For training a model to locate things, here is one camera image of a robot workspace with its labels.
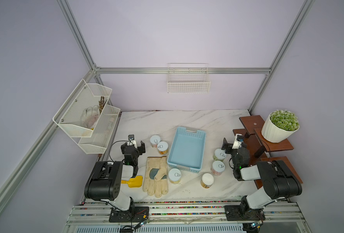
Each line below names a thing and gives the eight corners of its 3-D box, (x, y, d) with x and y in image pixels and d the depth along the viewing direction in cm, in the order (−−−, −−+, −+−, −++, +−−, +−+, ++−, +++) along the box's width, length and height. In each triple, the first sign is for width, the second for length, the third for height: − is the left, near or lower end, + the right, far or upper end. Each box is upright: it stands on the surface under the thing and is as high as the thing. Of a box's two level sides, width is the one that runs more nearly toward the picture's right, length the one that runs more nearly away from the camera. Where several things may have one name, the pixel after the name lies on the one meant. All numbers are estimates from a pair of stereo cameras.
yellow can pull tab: (168, 183, 85) (168, 180, 81) (168, 171, 90) (168, 168, 86) (181, 183, 85) (181, 180, 81) (181, 171, 90) (181, 168, 86)
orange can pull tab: (157, 154, 97) (156, 150, 93) (158, 145, 102) (157, 141, 98) (168, 154, 97) (167, 150, 93) (168, 145, 102) (168, 141, 98)
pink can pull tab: (211, 175, 88) (213, 172, 84) (209, 163, 93) (211, 160, 89) (223, 175, 88) (226, 172, 84) (221, 163, 93) (223, 160, 89)
